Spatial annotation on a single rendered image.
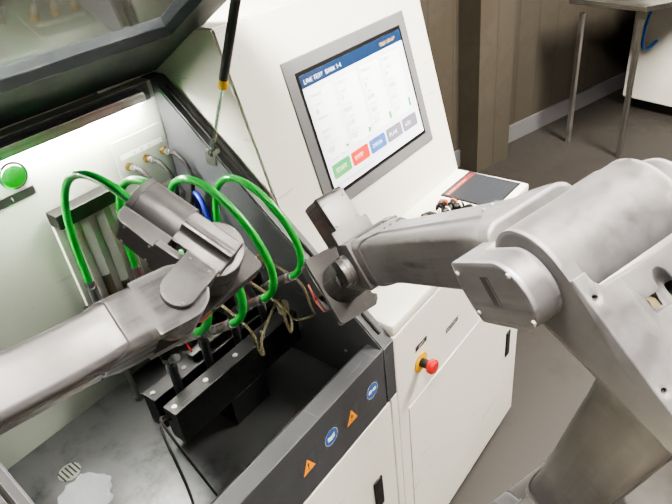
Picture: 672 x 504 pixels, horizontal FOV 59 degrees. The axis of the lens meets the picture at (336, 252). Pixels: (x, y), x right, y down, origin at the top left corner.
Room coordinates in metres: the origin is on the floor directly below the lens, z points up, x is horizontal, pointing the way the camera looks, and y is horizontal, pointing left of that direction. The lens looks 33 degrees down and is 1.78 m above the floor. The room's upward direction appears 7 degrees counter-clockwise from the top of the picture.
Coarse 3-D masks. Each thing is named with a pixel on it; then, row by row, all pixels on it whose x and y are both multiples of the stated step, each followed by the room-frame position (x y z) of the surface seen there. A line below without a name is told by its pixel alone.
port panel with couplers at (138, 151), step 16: (144, 128) 1.20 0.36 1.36; (160, 128) 1.23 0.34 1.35; (112, 144) 1.14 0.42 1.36; (128, 144) 1.17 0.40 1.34; (144, 144) 1.19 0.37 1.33; (160, 144) 1.22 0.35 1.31; (128, 160) 1.16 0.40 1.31; (144, 160) 1.18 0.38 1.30; (144, 176) 1.18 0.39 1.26; (160, 176) 1.20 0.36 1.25; (176, 176) 1.23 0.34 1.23; (128, 192) 1.14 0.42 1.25
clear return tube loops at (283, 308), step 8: (256, 256) 1.01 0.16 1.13; (296, 280) 0.96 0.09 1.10; (304, 288) 0.95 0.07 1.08; (280, 296) 1.01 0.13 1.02; (280, 304) 0.99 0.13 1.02; (288, 304) 1.01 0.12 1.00; (232, 312) 0.87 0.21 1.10; (272, 312) 0.96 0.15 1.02; (280, 312) 1.00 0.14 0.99; (288, 312) 0.97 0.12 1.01; (312, 312) 0.95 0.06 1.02; (296, 320) 0.96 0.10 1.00; (248, 328) 0.84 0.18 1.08; (264, 328) 0.92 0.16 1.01; (288, 328) 0.90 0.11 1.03; (256, 344) 0.84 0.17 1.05; (264, 352) 0.85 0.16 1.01
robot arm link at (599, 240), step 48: (576, 192) 0.25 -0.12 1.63; (624, 192) 0.24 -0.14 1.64; (528, 240) 0.23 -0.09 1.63; (576, 240) 0.22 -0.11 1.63; (624, 240) 0.22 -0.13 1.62; (576, 288) 0.20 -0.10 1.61; (624, 288) 0.20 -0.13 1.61; (576, 336) 0.21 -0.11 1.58; (624, 336) 0.19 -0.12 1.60; (624, 384) 0.18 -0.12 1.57; (576, 432) 0.25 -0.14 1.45; (624, 432) 0.21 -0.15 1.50; (576, 480) 0.26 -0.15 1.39; (624, 480) 0.21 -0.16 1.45
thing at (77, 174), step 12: (72, 180) 0.88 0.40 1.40; (96, 180) 0.82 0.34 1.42; (108, 180) 0.81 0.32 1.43; (60, 192) 0.91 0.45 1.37; (120, 192) 0.79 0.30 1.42; (72, 228) 0.94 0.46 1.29; (72, 240) 0.94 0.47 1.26; (180, 252) 0.72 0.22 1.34; (84, 264) 0.95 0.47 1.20; (84, 276) 0.95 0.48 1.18; (204, 324) 0.71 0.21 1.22
